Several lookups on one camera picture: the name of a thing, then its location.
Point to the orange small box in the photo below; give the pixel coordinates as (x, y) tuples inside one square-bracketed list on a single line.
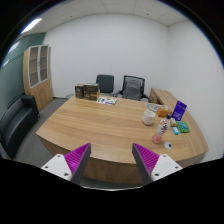
[(163, 111)]

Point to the white ceramic mug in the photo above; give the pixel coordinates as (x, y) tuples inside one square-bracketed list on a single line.
[(148, 117)]

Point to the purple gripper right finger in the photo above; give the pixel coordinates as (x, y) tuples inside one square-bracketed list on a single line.
[(152, 166)]

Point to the wooden side cabinet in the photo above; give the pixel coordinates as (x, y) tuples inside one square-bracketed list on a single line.
[(162, 97)]

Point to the ceiling light panel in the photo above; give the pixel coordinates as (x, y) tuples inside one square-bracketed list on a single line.
[(31, 25)]

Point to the black office chair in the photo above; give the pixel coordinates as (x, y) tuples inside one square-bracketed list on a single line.
[(106, 83)]

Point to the blue small packet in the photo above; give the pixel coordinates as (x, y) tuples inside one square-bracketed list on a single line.
[(175, 130)]

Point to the white green booklet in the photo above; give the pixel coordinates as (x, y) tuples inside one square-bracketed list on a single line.
[(106, 100)]

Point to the wooden desk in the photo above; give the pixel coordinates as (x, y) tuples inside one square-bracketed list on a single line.
[(111, 130)]

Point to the purple standing card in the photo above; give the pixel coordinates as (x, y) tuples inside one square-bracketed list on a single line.
[(179, 111)]

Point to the round white plate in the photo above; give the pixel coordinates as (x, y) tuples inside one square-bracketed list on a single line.
[(153, 107)]

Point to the green small box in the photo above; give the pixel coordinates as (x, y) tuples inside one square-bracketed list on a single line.
[(183, 127)]

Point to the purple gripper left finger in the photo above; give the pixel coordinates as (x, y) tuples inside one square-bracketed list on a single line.
[(71, 166)]

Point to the dark brown box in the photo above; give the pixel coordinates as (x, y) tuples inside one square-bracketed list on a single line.
[(79, 91), (91, 91)]

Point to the dark brown box left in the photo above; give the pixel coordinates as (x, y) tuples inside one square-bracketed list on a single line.
[(79, 91)]

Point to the black leather sofa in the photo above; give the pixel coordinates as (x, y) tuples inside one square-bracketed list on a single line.
[(19, 118)]

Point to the clear plastic water bottle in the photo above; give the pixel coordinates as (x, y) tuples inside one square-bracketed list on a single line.
[(163, 126)]

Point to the dark brown box right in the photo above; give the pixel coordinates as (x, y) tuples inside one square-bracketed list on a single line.
[(91, 91)]

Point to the wooden glass-door cabinet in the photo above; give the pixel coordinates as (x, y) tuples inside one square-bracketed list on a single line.
[(36, 76)]

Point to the grey mesh office chair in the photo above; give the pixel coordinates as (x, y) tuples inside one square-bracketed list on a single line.
[(132, 88)]

